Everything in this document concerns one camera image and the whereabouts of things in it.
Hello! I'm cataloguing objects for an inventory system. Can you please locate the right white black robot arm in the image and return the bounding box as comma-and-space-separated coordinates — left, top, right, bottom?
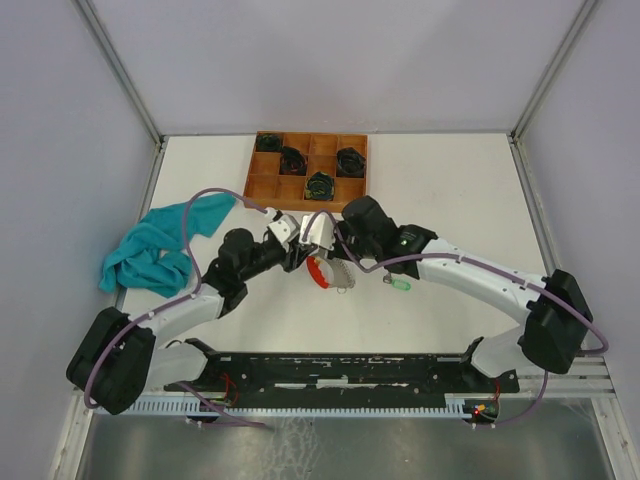
336, 196, 593, 391

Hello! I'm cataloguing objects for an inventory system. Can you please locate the rolled dark tie right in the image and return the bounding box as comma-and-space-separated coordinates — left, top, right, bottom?
336, 147, 366, 178

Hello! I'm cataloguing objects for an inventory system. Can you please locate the grey slotted cable duct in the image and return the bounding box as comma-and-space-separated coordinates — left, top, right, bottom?
122, 393, 475, 420

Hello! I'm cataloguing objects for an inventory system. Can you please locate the rolled dark tie top left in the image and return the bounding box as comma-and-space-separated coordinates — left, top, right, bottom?
255, 132, 283, 153

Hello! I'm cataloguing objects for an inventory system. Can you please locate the rolled dark tie centre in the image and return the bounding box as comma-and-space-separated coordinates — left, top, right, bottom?
279, 146, 308, 176

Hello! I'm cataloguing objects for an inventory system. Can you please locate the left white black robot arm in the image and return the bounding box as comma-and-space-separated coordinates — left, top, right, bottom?
66, 228, 314, 415

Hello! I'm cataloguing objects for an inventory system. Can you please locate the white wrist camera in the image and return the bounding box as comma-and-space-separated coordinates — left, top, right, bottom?
299, 211, 335, 251
264, 207, 300, 249

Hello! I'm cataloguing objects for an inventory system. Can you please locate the purple cable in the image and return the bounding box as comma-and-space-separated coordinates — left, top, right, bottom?
83, 187, 281, 429
309, 209, 611, 427

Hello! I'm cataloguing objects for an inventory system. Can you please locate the wooden compartment tray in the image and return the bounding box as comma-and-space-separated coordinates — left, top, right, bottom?
244, 131, 369, 212

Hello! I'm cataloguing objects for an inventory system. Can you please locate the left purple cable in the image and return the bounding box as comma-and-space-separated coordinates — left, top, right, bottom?
83, 187, 281, 429

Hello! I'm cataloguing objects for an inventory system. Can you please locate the rolled dark tie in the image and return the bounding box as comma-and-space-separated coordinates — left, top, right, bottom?
279, 146, 308, 176
255, 132, 283, 153
336, 147, 366, 178

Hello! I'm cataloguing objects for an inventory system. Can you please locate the key with green tag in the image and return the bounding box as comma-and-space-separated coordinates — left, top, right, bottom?
383, 273, 411, 291

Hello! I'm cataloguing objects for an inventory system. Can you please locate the teal cloth towel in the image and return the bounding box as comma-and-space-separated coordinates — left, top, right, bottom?
99, 193, 236, 298

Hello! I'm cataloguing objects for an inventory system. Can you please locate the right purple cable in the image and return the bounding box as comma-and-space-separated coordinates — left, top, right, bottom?
309, 209, 611, 427

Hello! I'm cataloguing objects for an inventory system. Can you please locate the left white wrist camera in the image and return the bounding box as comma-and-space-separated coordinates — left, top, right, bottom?
264, 207, 300, 249

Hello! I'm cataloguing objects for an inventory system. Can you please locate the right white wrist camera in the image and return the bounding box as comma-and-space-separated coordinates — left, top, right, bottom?
299, 211, 335, 251

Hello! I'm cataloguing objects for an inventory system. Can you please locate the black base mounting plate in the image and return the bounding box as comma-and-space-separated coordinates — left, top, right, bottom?
187, 352, 520, 408

